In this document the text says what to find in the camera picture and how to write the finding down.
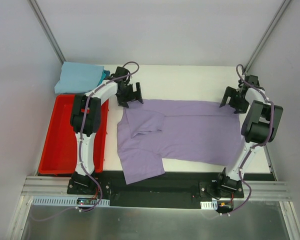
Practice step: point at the red plastic bin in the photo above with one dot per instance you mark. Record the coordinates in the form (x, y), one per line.
(59, 155)

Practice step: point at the left aluminium frame post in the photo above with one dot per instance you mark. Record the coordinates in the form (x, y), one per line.
(46, 29)

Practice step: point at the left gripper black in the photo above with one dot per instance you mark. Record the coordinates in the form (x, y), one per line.
(129, 95)

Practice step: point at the purple t shirt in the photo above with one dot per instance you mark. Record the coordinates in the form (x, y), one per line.
(196, 131)

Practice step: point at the right aluminium frame post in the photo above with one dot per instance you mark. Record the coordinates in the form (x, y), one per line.
(267, 34)

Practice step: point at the white cable duct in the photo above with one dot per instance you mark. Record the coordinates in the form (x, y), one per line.
(209, 205)
(62, 201)

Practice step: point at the aluminium frame post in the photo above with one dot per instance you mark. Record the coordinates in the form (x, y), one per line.
(46, 29)
(267, 34)

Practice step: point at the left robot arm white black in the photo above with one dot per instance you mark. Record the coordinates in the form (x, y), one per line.
(85, 119)

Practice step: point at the light blue folded shirt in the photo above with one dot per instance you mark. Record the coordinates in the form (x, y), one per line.
(76, 78)

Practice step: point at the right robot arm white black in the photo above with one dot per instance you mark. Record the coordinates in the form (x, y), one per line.
(229, 181)

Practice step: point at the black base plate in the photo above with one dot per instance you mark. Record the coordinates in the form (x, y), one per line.
(173, 190)

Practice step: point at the dark blue folded shirt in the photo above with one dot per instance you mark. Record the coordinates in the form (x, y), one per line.
(108, 74)

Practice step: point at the left white cable duct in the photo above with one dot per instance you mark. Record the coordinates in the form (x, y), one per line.
(62, 201)

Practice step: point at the right white cable duct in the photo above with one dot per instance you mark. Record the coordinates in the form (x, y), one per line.
(209, 205)

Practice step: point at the right table edge rail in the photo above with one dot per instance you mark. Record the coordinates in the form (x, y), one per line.
(270, 162)

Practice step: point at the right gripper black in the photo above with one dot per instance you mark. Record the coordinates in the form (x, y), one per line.
(233, 97)

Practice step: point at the aluminium rail front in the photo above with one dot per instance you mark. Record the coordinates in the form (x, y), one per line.
(57, 186)

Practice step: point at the teal folded shirt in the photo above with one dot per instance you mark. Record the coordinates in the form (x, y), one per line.
(103, 76)

